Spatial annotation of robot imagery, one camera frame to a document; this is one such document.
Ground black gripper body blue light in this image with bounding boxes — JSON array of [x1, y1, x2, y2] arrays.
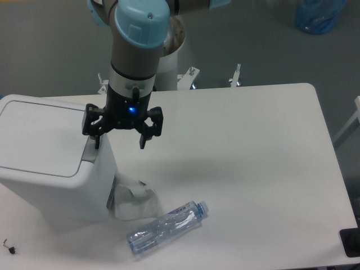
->
[[104, 86, 151, 130]]

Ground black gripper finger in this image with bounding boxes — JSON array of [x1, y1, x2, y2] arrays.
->
[[82, 103, 115, 149], [134, 106, 164, 149]]

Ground white trash can grey button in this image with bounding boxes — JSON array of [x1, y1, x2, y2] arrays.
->
[[1, 94, 117, 221]]

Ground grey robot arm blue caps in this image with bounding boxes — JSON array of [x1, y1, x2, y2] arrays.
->
[[82, 0, 229, 149]]

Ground crumpled white paper bag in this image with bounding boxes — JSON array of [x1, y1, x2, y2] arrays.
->
[[114, 181, 158, 221]]

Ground clear plastic water bottle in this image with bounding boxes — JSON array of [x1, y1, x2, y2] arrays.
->
[[127, 201, 209, 255]]

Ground small black metal clip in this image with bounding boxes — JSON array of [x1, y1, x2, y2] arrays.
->
[[2, 239, 16, 255]]

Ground blue plastic bag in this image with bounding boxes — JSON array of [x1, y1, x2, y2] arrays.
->
[[294, 0, 347, 35]]

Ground black device at table edge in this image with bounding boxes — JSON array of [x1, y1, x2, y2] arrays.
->
[[339, 228, 359, 258]]

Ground white frame at right edge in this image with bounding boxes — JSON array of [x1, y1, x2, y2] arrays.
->
[[332, 96, 359, 150]]

